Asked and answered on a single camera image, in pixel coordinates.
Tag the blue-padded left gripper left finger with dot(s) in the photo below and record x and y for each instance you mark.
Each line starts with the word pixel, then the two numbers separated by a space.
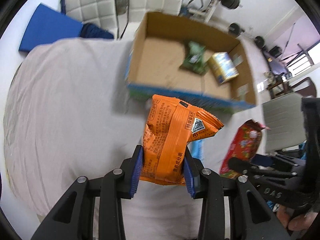
pixel 73 214

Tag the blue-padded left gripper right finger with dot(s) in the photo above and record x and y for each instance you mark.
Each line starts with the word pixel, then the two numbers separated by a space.
pixel 251 218

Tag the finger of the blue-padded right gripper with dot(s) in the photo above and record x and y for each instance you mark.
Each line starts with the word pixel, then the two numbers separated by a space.
pixel 262 160

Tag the red snack packet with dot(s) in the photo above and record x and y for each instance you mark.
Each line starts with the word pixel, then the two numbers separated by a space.
pixel 244 146

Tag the blue snack stick packet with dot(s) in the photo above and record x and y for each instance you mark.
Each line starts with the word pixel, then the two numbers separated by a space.
pixel 196 149

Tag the orange snack bag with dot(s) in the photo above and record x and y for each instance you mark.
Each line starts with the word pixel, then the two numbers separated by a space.
pixel 172 124

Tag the yellow-blue tissue pack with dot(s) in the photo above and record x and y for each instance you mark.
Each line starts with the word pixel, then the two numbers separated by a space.
pixel 222 67

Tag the green wipes packet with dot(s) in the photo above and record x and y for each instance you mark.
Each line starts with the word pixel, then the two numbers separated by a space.
pixel 194 58

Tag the person's hand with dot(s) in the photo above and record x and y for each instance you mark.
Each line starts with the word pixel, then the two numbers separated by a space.
pixel 301 222

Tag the grey plastic chair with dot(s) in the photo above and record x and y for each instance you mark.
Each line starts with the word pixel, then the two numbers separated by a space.
pixel 285 121

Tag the dark wooden chair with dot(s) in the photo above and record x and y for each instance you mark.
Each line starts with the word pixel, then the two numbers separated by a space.
pixel 306 88

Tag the black treadmill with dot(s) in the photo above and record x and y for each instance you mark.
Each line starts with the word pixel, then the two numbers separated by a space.
pixel 273 60

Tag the grey wrinkled table cloth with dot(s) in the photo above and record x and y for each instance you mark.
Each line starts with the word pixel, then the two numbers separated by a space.
pixel 68 114

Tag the small barbell on floor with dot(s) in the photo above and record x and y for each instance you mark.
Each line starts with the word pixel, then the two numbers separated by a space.
pixel 235 30

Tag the open cardboard box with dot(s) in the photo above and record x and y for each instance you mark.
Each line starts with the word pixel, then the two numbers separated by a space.
pixel 178 57

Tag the white weight bench rack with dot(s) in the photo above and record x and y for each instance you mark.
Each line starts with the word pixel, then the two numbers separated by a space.
pixel 206 13

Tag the dark blue garment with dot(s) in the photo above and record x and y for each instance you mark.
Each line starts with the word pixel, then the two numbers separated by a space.
pixel 90 30

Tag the blue foam cushion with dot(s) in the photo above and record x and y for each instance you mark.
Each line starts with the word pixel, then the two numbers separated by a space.
pixel 47 26

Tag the white padded chair left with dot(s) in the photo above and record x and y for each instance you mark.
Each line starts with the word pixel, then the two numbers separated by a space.
pixel 102 13

